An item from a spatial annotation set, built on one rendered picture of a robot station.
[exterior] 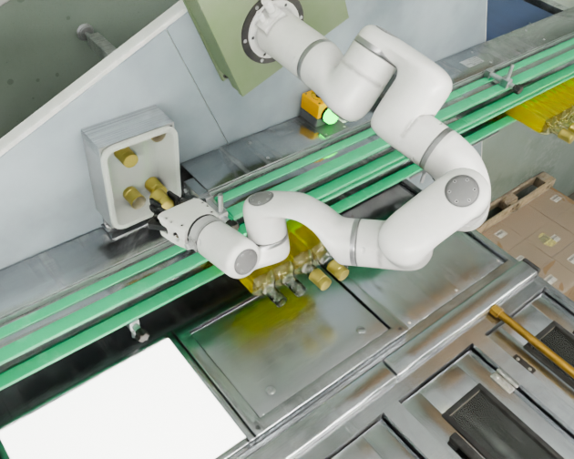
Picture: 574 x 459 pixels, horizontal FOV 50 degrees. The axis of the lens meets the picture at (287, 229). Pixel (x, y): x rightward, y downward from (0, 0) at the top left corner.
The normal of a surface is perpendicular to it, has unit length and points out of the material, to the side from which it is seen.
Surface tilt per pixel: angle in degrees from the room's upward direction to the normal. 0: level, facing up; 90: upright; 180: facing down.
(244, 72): 4
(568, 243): 84
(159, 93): 0
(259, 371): 90
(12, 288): 90
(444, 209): 72
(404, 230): 78
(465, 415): 90
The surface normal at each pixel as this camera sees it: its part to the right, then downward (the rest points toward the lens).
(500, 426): 0.07, -0.71
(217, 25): 0.57, 0.61
